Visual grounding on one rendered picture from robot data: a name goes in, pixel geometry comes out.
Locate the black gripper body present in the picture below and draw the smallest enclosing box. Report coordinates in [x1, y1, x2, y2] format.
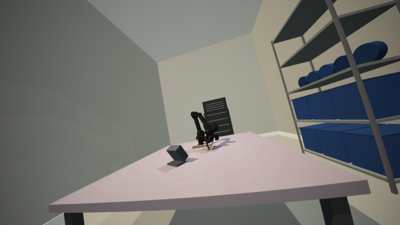
[200, 132, 219, 142]

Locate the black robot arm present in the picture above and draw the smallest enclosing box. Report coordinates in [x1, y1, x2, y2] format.
[191, 112, 219, 145]

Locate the dark grey sloped panel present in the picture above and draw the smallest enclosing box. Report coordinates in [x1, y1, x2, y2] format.
[166, 145, 188, 167]

